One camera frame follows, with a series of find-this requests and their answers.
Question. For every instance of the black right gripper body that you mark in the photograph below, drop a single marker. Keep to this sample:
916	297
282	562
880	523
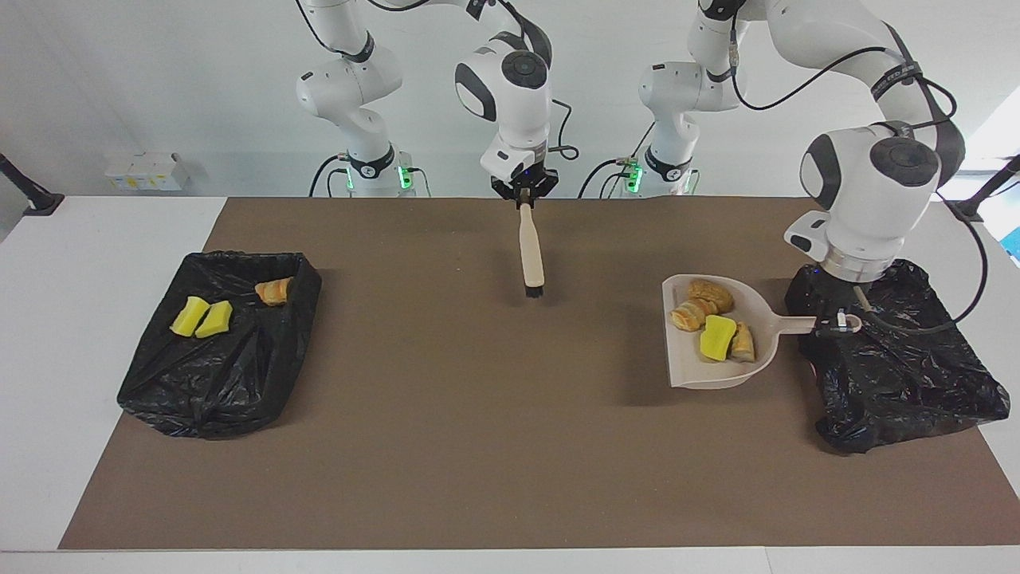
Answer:
527	179

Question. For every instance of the chunky yellow sponge piece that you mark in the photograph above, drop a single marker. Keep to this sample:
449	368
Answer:
717	337

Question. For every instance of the white cardboard box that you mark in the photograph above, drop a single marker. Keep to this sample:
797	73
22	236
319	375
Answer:
167	169
123	171

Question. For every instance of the bin lined with black bag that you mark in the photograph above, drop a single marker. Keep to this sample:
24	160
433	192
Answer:
215	383
900	375

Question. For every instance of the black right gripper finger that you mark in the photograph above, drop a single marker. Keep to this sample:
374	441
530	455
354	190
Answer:
546	182
504	190

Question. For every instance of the beige plastic dustpan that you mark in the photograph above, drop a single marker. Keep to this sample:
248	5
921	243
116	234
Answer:
693	363

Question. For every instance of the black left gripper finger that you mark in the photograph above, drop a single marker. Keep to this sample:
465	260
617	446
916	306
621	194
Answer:
829	328

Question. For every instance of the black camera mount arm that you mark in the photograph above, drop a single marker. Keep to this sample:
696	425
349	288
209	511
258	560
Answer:
980	195
32	195

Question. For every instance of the beige hand brush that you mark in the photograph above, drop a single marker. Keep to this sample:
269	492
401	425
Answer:
531	255

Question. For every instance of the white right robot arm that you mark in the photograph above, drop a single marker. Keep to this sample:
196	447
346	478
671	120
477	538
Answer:
510	88

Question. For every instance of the blue panel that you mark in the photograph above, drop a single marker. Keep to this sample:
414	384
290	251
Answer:
1014	245

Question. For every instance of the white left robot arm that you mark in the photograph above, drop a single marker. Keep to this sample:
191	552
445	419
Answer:
868	183

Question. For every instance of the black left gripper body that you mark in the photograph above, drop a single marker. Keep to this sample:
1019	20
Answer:
837	295

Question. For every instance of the notched yellow sponge piece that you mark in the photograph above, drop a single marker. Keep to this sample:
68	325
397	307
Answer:
188	316

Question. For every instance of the layered croissant piece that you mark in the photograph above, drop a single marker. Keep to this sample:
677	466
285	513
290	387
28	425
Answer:
689	316

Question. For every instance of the beige crusty bread chunk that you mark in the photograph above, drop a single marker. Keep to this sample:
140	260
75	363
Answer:
275	292

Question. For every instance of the pale yellowish bread lump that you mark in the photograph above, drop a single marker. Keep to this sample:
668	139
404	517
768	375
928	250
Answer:
744	344

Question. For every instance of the orange-brown nugget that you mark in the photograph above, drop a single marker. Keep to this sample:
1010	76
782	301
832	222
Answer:
711	295

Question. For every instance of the curved yellow sponge piece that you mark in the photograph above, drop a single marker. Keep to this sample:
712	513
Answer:
215	319

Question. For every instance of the brown table mat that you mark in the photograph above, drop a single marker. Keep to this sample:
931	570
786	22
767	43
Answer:
510	478

